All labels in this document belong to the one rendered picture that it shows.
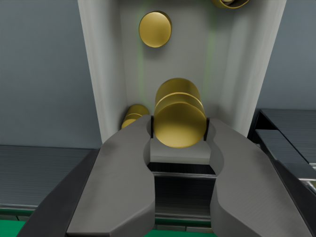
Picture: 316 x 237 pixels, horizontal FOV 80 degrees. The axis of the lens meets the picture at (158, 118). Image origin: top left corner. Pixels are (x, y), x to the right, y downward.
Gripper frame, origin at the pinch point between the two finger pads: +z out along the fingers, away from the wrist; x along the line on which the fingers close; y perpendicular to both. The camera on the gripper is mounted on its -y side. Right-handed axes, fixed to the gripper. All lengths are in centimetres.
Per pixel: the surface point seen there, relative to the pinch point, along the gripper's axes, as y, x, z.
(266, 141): 6.7, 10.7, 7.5
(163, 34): -4.1, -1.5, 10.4
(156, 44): -3.0, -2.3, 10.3
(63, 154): 16.5, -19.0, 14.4
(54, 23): -4.5, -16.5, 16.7
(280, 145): 6.7, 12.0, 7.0
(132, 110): 6.2, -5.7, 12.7
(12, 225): 18.3, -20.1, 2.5
